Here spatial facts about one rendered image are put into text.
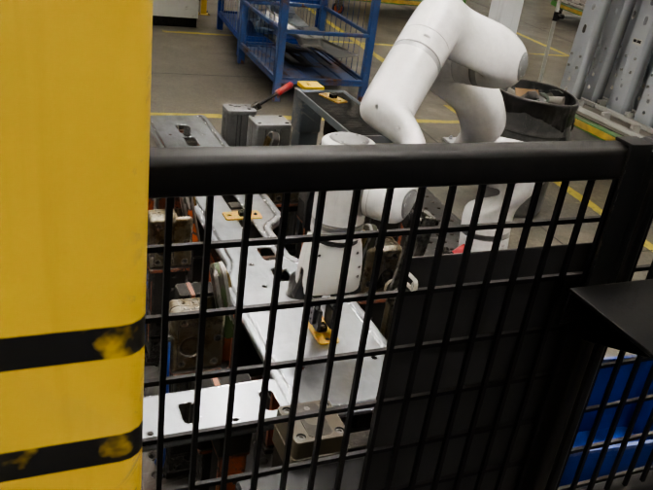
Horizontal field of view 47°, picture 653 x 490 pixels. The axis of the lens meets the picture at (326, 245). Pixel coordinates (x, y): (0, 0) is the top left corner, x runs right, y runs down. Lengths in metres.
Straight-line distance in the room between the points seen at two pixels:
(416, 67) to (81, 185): 0.97
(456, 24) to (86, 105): 1.07
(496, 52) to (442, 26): 0.15
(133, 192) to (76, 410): 0.12
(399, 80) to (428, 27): 0.12
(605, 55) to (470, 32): 5.08
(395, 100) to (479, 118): 0.42
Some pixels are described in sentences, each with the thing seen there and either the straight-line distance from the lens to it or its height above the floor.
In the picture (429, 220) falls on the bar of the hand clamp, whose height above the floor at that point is 1.21.
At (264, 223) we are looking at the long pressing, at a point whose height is 1.00.
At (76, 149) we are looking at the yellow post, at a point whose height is 1.60.
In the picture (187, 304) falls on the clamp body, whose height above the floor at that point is 1.04.
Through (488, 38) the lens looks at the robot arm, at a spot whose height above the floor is 1.47.
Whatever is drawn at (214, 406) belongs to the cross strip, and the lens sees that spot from 1.12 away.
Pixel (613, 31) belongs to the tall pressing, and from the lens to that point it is 6.43.
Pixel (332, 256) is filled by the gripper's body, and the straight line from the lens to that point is 1.20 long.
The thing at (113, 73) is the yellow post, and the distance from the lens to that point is 0.32.
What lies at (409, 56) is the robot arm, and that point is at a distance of 1.26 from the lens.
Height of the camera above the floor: 1.71
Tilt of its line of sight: 26 degrees down
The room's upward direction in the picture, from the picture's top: 8 degrees clockwise
